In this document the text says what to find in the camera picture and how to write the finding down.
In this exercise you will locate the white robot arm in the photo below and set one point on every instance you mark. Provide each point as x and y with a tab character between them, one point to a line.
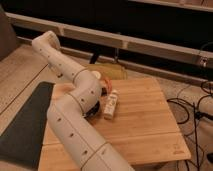
89	150

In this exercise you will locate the orange object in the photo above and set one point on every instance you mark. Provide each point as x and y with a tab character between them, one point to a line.
108	84

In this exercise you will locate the yellow-green cloth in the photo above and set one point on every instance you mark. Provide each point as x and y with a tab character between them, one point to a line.
112	71

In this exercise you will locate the white tube bottle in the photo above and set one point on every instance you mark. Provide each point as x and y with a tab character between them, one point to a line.
110	105

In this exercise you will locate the black stand leg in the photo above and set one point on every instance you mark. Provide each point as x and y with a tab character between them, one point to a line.
94	57

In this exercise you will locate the dark grey floor mat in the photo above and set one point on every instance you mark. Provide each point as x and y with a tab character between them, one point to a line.
21	142

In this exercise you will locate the white shelf rail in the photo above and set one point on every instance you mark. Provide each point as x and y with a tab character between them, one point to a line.
153	48

